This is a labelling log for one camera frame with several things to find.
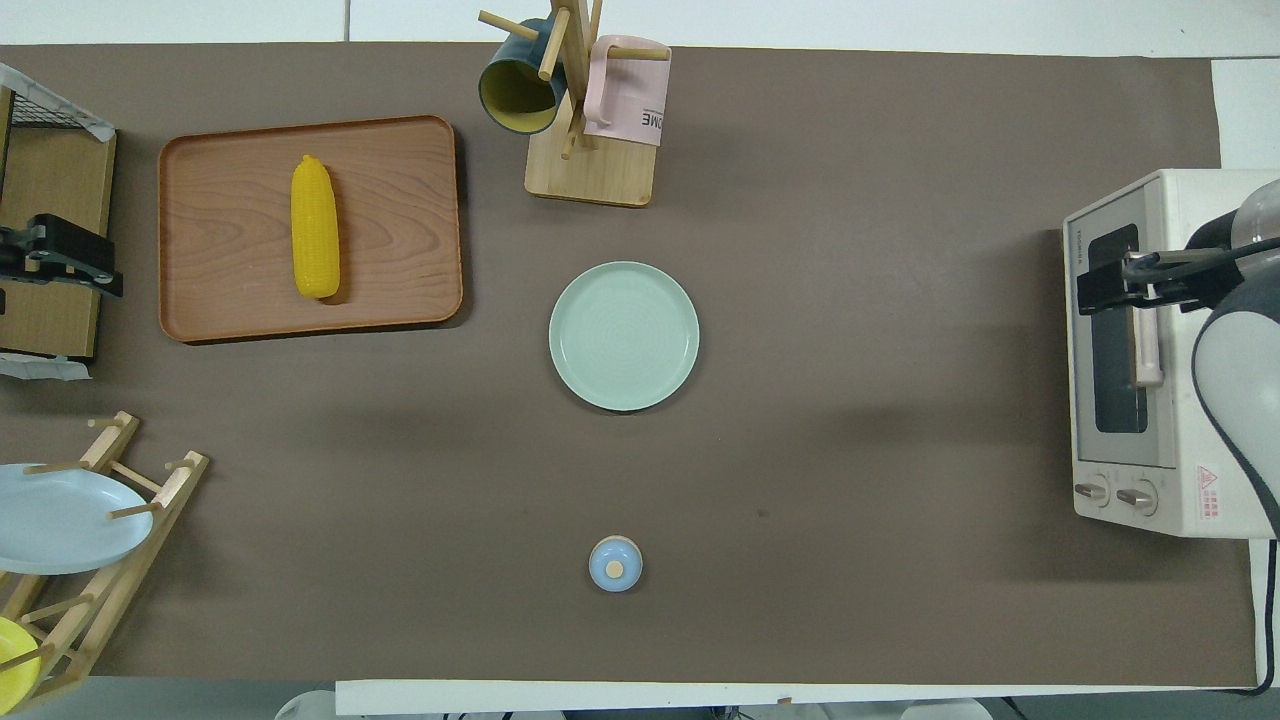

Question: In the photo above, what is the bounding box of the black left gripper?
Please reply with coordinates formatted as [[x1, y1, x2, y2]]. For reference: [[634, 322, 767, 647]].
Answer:
[[0, 214, 125, 316]]

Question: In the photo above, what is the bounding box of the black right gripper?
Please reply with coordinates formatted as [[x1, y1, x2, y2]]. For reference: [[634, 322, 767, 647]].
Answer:
[[1078, 245, 1241, 316]]

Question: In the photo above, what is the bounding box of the yellow corn cob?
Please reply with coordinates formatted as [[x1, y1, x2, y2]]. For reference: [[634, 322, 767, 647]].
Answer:
[[290, 155, 342, 300]]

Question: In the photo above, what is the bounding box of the pale green plate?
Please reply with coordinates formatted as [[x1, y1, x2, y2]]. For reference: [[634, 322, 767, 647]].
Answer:
[[548, 261, 701, 413]]

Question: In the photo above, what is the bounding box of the white toaster oven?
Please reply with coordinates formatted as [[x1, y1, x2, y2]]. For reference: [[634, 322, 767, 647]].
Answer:
[[1062, 168, 1280, 541]]

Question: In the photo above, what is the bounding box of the wooden shelf cabinet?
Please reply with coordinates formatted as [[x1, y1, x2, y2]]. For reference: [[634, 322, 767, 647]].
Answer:
[[0, 85, 118, 361]]

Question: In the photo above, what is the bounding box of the white plastic sheet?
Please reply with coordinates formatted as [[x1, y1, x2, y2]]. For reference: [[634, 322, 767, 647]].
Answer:
[[0, 352, 93, 382]]

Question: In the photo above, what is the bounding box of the light blue plate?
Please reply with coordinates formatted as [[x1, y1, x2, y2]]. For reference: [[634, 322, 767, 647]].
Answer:
[[0, 463, 155, 576]]

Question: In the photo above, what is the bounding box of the brown table mat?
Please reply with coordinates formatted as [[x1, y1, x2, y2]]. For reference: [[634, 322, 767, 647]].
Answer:
[[0, 42, 1259, 691]]

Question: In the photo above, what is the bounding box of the wooden serving tray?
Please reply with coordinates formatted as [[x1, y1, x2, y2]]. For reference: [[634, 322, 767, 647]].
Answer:
[[157, 114, 465, 345]]

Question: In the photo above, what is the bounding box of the wooden dish rack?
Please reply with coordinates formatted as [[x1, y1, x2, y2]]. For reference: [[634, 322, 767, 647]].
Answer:
[[0, 411, 211, 713]]

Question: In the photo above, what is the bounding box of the yellow plate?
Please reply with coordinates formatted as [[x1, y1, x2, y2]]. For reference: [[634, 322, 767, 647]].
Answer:
[[0, 616, 43, 706]]

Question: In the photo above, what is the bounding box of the dark green mug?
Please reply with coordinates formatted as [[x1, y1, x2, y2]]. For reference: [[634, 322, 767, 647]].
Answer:
[[477, 18, 569, 136]]

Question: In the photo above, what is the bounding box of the white round base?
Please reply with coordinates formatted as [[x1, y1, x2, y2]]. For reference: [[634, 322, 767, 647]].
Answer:
[[275, 689, 337, 720]]

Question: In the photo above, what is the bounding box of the wooden mug tree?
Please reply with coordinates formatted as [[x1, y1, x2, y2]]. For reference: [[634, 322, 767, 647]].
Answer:
[[477, 0, 673, 209]]

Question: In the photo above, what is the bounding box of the pink mug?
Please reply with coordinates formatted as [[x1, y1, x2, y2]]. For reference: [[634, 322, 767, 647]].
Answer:
[[583, 35, 672, 148]]

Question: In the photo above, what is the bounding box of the blue jar with wooden knob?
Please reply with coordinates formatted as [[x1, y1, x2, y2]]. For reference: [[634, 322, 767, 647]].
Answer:
[[588, 536, 644, 593]]

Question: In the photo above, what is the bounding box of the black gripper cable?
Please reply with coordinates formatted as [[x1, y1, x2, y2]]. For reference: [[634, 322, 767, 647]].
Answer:
[[1125, 236, 1280, 271]]

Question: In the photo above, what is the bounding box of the black wire mesh panel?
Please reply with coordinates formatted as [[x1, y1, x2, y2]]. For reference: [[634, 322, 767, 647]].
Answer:
[[0, 63, 116, 141]]

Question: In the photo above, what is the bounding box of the black oven power cord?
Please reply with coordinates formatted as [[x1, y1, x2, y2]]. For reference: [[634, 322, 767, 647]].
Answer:
[[1225, 538, 1280, 698]]

